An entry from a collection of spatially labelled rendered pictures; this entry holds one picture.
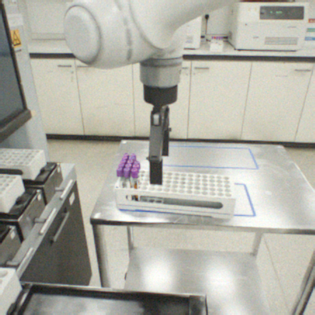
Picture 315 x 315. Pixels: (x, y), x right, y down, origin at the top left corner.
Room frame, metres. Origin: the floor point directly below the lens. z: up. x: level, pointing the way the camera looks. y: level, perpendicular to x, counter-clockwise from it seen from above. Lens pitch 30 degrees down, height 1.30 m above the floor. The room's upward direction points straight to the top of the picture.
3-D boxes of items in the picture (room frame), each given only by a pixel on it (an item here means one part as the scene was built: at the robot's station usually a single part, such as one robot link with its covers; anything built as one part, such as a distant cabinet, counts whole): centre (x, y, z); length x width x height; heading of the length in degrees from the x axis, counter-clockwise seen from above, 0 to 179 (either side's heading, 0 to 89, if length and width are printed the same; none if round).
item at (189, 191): (0.61, -0.05, 0.85); 0.30 x 0.10 x 0.06; 82
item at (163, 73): (0.62, -0.01, 1.16); 0.09 x 0.09 x 0.06
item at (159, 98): (0.62, -0.01, 1.09); 0.08 x 0.07 x 0.09; 172
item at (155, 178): (0.55, 0.00, 0.95); 0.03 x 0.01 x 0.07; 82
